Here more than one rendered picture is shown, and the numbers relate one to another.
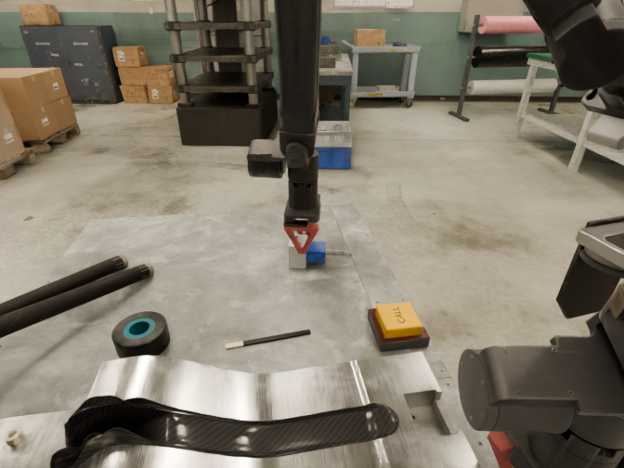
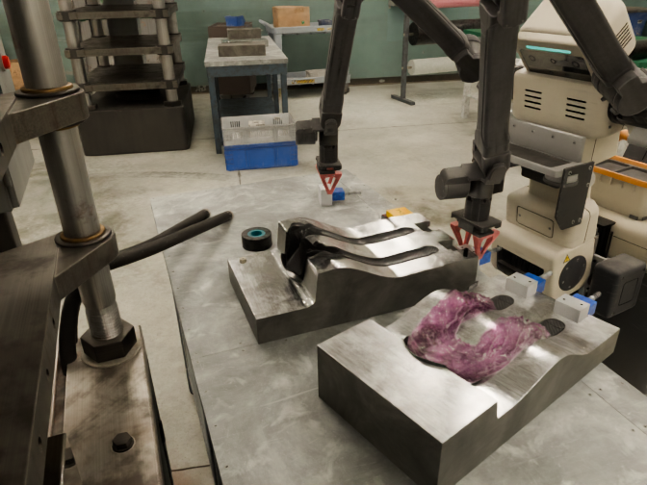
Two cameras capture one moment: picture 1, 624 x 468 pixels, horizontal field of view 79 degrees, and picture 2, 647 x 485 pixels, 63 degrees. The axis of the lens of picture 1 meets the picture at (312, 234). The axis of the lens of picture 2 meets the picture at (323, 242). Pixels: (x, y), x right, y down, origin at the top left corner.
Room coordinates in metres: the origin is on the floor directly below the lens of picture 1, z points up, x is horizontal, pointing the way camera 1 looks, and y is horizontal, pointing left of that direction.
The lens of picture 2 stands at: (-0.83, 0.37, 1.44)
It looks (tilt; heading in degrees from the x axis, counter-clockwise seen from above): 27 degrees down; 348
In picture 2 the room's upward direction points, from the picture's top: 1 degrees counter-clockwise
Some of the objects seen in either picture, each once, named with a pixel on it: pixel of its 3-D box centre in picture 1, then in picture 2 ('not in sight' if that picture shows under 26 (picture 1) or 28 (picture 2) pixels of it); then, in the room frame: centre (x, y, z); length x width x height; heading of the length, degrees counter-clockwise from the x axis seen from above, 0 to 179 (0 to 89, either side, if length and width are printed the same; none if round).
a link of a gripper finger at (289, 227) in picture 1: (302, 230); (328, 178); (0.66, 0.02, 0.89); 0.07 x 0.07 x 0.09; 86
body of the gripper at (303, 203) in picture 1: (303, 195); (328, 154); (0.68, 0.02, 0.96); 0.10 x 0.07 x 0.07; 176
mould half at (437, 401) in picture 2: not in sight; (476, 348); (-0.16, -0.05, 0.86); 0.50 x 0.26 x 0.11; 115
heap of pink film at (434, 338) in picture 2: not in sight; (477, 325); (-0.15, -0.05, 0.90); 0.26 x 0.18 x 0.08; 115
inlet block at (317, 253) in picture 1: (320, 252); (340, 193); (0.68, -0.02, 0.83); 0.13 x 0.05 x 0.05; 86
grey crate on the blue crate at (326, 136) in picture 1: (318, 134); (258, 129); (3.59, -0.07, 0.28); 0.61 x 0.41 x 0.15; 87
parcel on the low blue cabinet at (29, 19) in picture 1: (40, 14); not in sight; (6.60, 4.09, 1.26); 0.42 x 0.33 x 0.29; 87
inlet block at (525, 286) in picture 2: not in sight; (532, 283); (0.01, -0.27, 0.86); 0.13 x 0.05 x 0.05; 115
